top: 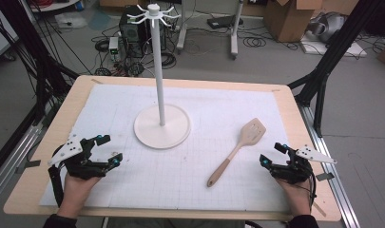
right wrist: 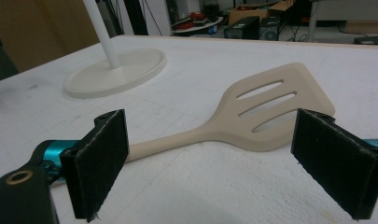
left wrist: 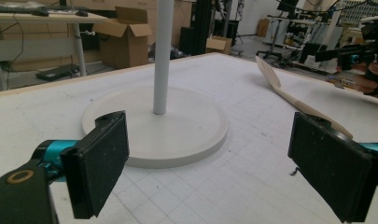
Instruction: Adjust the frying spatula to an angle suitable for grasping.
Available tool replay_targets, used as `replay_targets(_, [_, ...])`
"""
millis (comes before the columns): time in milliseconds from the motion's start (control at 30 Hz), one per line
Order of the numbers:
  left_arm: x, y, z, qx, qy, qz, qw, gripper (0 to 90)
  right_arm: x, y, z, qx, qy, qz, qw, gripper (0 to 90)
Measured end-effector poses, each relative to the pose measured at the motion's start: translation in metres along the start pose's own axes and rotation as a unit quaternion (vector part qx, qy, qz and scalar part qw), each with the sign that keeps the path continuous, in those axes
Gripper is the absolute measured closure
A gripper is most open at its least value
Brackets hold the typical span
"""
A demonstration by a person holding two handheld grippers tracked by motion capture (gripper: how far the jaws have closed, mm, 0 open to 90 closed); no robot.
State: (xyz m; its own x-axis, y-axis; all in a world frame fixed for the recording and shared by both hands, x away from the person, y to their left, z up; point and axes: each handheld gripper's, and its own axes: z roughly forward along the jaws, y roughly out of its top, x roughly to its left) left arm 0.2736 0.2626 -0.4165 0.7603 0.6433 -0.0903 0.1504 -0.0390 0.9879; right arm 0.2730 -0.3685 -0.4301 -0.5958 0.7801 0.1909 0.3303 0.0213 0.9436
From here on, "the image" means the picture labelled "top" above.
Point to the aluminium rail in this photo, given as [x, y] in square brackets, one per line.
[329, 164]
[12, 158]

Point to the white stand leg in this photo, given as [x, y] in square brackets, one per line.
[181, 34]
[234, 38]

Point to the black tape piece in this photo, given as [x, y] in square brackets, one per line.
[325, 176]
[30, 165]

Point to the white grid mat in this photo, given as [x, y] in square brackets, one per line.
[187, 183]

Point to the large cardboard box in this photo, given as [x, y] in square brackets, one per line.
[286, 19]

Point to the black flat device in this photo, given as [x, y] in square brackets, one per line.
[223, 21]

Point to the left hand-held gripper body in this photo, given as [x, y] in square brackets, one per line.
[73, 148]

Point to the small silver power supply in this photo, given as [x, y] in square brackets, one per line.
[113, 47]

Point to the person's right hand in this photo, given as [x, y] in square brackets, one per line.
[296, 196]

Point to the white utensil stand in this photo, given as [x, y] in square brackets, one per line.
[161, 126]

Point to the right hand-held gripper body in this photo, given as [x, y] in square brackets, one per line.
[296, 167]

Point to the grey vacuum cleaner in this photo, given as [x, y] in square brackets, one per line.
[328, 27]

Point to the white foam board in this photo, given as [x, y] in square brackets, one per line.
[320, 49]

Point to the black metal frame post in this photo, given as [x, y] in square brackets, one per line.
[336, 47]

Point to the person's left hand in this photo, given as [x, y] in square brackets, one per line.
[77, 193]

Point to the black computer tower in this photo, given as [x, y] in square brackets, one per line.
[133, 34]

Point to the beige slotted spatula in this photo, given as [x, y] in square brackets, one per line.
[252, 131]

